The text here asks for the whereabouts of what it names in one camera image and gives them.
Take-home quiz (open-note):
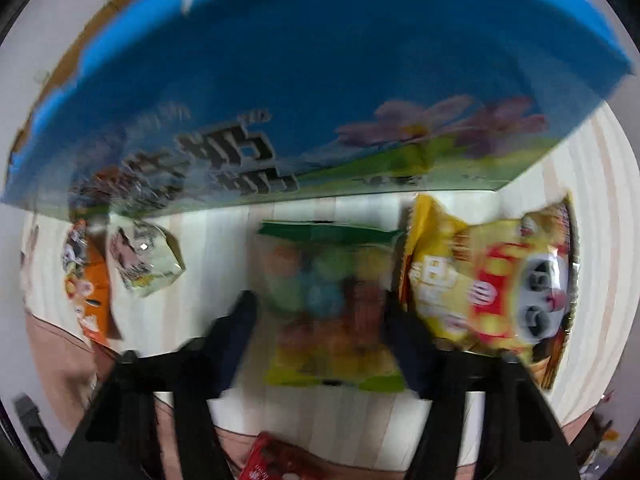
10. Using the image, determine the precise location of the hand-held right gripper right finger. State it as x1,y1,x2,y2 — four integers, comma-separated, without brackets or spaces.
385,305,573,480

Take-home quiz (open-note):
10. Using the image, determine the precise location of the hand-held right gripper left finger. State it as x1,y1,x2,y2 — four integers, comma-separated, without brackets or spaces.
57,290,259,480

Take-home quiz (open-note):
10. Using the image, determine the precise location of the colourful candy bag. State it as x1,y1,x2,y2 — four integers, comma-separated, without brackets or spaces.
256,220,408,393

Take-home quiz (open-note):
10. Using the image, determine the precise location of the blue printed cardboard box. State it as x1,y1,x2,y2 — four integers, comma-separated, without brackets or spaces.
0,0,635,208

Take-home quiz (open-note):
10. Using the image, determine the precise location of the yellow panda snack packet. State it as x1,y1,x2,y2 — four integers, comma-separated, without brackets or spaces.
400,192,581,391

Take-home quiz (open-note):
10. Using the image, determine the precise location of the pale green snack packet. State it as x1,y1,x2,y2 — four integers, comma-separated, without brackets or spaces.
106,220,187,298

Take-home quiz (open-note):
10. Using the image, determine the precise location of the red snack packet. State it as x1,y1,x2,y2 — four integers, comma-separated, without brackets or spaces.
237,432,321,480

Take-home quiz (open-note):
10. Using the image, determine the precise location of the orange snack packet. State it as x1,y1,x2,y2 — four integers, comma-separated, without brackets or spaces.
60,170,123,348

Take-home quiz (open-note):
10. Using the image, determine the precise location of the dark grey object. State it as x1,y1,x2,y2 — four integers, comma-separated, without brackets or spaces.
14,394,57,477

